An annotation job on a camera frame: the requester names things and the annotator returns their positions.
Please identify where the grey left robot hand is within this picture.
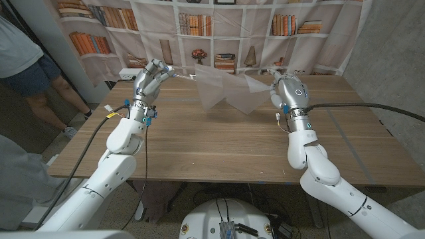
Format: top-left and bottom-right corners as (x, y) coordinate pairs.
(131, 58), (176, 107)

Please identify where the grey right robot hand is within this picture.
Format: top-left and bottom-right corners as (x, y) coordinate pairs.
(267, 68), (311, 113)

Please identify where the clear plastic bag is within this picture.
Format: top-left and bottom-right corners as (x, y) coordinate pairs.
(174, 63), (272, 116)

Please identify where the white power strip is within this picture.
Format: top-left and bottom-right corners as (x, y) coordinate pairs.
(118, 68), (139, 81)

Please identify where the printed bookshelf backdrop cloth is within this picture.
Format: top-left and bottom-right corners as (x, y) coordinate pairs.
(49, 0), (375, 88)

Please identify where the dark cloth under table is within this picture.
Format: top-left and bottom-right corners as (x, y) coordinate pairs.
(132, 181), (183, 224)

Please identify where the grey metal table leg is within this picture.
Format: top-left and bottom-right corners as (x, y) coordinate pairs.
(303, 184), (325, 230)

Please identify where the white table leg foot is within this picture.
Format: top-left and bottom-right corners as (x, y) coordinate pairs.
(134, 197), (147, 222)

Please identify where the person in navy shorts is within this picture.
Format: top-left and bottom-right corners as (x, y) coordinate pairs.
(0, 3), (94, 140)

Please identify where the black power adapter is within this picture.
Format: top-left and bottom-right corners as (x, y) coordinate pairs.
(278, 221), (294, 238)

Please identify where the black connector bar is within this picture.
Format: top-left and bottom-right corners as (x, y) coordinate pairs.
(234, 223), (259, 238)

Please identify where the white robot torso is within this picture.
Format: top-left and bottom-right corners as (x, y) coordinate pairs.
(179, 198), (276, 239)

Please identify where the grey finned electronics box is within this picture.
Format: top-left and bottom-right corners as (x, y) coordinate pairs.
(218, 221), (236, 239)

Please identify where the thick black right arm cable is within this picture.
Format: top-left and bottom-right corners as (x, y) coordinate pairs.
(303, 102), (425, 123)

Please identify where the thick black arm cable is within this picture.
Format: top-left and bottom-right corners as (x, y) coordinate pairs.
(33, 104), (132, 230)
(303, 102), (425, 123)

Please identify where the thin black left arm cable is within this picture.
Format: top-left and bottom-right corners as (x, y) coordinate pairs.
(121, 125), (149, 230)

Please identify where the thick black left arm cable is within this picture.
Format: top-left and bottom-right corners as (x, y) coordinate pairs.
(33, 104), (132, 230)

